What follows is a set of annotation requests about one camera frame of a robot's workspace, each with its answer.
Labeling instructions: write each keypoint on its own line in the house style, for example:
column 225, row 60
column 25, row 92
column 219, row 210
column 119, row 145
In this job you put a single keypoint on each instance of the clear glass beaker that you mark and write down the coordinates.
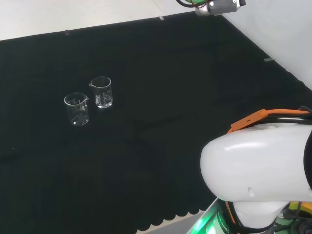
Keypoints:
column 103, row 95
column 77, row 109

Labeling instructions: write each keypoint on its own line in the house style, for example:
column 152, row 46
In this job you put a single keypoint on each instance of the black bench cloth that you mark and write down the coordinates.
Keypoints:
column 151, row 102

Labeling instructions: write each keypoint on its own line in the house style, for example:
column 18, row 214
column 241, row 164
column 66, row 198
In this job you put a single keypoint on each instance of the yellow stop button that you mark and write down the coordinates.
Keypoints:
column 303, row 209

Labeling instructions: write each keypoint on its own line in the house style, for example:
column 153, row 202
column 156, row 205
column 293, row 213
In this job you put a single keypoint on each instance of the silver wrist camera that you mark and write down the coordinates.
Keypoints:
column 221, row 7

